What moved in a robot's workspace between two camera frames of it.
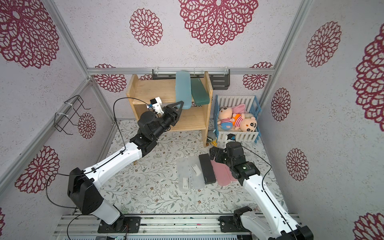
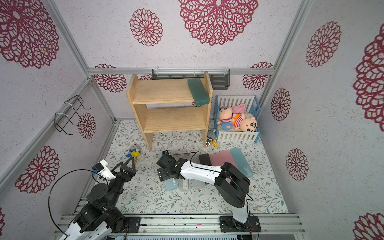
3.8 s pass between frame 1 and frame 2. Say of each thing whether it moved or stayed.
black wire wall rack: stayed
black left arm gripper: moved
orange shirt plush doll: stayed
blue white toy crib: stayed
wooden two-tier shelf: stayed
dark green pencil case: stayed
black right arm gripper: moved
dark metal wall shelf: stayed
